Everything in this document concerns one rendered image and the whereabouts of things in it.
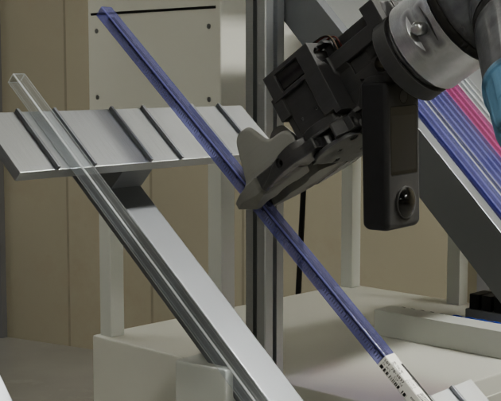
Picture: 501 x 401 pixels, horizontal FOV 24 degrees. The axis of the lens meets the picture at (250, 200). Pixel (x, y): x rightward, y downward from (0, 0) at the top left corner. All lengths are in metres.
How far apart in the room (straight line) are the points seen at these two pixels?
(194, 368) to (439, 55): 0.36
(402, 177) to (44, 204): 3.83
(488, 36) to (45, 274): 4.02
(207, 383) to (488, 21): 0.42
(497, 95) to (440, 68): 0.12
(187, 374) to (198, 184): 3.22
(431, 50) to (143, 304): 3.65
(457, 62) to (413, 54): 0.03
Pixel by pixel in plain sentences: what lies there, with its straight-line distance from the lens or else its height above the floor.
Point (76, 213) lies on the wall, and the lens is 4.58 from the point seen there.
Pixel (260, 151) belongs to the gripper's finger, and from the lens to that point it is 0.95.
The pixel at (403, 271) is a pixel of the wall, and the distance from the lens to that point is 3.89.
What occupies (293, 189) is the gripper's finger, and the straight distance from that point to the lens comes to 0.98.
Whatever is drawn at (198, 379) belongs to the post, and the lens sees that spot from 1.03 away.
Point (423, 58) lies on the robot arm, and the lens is 0.85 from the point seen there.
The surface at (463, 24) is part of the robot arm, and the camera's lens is 0.83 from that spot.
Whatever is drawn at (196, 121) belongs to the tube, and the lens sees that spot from 1.02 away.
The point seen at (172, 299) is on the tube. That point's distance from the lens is 0.91.
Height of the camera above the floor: 1.06
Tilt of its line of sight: 6 degrees down
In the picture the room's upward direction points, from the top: straight up
